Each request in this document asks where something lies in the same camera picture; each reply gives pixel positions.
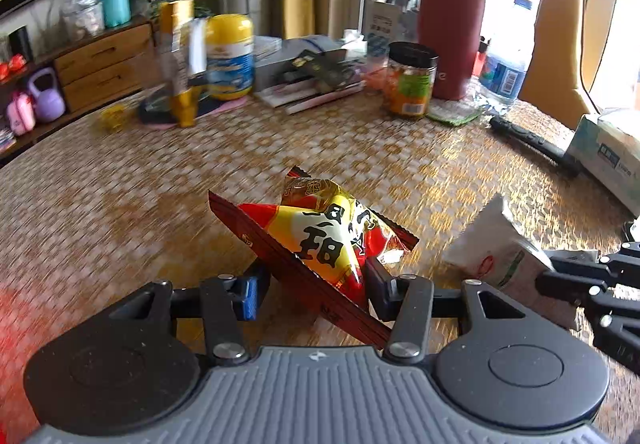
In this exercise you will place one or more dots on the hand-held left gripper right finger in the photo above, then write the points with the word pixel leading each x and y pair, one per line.
pixel 375 281

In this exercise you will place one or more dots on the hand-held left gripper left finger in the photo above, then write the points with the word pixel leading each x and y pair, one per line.
pixel 250 299

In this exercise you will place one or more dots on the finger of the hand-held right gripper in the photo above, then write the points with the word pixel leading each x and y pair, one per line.
pixel 570 288
pixel 575 259

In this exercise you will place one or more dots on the red yellow snack bag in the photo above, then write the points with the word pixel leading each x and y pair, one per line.
pixel 320 234

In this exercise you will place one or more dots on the white snack bag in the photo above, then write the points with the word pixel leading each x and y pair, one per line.
pixel 492 249

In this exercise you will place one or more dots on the tissue pack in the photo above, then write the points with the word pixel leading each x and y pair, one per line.
pixel 607 149

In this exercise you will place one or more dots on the black stick remote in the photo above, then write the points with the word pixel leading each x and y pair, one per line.
pixel 530 142

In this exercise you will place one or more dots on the gold patterned tablecloth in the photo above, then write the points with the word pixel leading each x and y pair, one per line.
pixel 150 184

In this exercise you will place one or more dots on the green coaster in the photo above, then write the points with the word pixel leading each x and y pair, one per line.
pixel 455 113

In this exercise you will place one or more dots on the black round coaster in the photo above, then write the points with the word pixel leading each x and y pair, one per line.
pixel 215 107

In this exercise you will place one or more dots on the clear water bottle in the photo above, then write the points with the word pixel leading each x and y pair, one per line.
pixel 502 74

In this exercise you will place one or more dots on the orange jar with black lid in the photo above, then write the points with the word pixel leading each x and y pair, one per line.
pixel 410 84

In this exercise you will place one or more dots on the stack of books and papers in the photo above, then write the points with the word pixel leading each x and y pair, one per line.
pixel 310 74

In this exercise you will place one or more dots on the small yellow candy wrapper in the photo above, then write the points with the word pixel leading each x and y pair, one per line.
pixel 114 118

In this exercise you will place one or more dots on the tan wooden chair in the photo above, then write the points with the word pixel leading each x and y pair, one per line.
pixel 560 24

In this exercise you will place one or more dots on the yellow lid bottle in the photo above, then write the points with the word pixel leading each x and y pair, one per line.
pixel 230 59

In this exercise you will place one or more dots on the white leaflet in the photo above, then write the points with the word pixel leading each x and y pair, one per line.
pixel 384 27

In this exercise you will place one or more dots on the tall yellow snack pouch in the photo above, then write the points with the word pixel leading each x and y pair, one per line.
pixel 177 54

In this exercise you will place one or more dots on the light wooden drawer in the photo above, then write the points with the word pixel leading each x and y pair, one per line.
pixel 100 55
pixel 107 87

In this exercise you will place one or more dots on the red thermos bottle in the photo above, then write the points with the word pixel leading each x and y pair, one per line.
pixel 450 24

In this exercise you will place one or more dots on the purple kettlebell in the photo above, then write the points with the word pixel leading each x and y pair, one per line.
pixel 47 99

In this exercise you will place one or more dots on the small pile of packets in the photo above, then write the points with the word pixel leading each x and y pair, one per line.
pixel 6 140

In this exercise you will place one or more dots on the pink toy case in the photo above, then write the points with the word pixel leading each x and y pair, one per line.
pixel 21 114

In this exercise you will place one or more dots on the wooden tv cabinet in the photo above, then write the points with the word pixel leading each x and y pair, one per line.
pixel 45 69

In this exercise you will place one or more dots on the clear plastic container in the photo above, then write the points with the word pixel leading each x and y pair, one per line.
pixel 84 22

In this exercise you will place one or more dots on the red round ornament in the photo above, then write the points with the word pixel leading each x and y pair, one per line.
pixel 17 63
pixel 4 70

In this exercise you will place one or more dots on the black cylinder speaker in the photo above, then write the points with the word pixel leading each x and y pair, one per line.
pixel 21 44

